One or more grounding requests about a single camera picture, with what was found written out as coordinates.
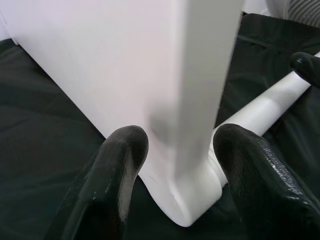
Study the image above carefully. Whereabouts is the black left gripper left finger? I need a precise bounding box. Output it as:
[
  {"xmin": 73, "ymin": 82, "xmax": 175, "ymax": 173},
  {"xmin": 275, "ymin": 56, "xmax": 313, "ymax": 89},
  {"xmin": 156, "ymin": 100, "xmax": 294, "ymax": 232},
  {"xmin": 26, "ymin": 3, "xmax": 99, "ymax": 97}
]
[{"xmin": 47, "ymin": 124, "xmax": 150, "ymax": 240}]

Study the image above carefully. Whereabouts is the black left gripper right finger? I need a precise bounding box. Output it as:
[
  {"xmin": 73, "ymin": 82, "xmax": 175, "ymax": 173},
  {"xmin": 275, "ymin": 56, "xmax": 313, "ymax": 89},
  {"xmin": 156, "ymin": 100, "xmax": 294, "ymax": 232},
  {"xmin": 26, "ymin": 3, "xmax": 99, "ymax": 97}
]
[{"xmin": 212, "ymin": 123, "xmax": 320, "ymax": 240}]

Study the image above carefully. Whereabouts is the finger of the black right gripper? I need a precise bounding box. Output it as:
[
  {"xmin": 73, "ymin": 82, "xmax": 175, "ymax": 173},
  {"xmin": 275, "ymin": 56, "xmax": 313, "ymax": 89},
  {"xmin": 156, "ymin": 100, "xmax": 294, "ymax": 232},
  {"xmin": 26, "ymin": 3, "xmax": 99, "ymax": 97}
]
[{"xmin": 289, "ymin": 51, "xmax": 320, "ymax": 89}]

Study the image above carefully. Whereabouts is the white plastic table leg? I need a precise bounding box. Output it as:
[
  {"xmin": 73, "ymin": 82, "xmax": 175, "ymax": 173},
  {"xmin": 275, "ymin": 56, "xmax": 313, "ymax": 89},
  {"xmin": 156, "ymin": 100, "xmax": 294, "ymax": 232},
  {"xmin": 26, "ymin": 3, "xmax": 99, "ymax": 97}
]
[{"xmin": 211, "ymin": 51, "xmax": 320, "ymax": 188}]

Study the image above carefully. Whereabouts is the white plastic ribbed table top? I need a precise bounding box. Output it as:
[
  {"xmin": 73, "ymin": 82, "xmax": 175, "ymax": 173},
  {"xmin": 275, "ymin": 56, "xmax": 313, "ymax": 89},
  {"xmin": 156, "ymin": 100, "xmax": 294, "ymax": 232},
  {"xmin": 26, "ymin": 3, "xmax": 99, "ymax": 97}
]
[{"xmin": 14, "ymin": 0, "xmax": 243, "ymax": 228}]

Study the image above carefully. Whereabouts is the white floor fan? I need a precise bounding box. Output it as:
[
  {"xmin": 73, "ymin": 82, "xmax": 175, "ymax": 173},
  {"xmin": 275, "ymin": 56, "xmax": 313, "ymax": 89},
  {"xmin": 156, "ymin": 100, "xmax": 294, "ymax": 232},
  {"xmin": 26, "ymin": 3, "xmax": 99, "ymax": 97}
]
[{"xmin": 263, "ymin": 0, "xmax": 320, "ymax": 26}]

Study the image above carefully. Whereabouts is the black cloth cover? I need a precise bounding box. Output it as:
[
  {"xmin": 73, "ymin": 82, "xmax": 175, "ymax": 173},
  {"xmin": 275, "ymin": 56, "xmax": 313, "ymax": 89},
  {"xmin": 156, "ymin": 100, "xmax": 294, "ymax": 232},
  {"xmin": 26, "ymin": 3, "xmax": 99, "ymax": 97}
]
[{"xmin": 0, "ymin": 12, "xmax": 320, "ymax": 240}]

